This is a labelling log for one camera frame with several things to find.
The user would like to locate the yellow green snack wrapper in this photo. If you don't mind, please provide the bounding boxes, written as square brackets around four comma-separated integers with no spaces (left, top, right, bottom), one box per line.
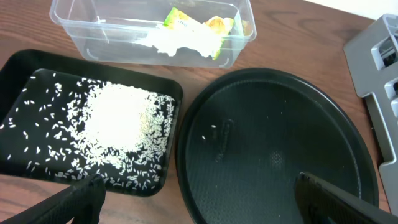
[163,7,249,60]

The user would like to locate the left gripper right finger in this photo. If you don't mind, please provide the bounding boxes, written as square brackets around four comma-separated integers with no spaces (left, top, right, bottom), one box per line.
[294,172,397,224]

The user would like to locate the clear plastic waste bin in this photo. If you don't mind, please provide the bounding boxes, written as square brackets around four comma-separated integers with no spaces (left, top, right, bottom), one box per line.
[49,0,257,68]

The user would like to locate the round black serving tray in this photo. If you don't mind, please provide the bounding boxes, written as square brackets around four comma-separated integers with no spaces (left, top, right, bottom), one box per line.
[175,68,379,223]

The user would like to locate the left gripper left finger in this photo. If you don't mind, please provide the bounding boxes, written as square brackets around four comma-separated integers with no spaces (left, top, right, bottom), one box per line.
[3,174,106,224]

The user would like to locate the spilled rice grains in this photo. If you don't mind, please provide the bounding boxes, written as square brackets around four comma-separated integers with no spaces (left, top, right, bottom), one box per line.
[0,71,177,190]

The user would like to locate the white tissue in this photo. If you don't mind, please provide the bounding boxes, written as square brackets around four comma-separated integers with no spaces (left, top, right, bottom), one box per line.
[136,24,223,60]

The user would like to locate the black rectangular tray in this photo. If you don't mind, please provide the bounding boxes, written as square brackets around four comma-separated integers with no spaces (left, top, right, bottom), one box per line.
[1,49,183,197]

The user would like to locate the grey dishwasher rack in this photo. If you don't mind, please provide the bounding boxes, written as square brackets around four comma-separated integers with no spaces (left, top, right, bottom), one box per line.
[343,14,397,215]

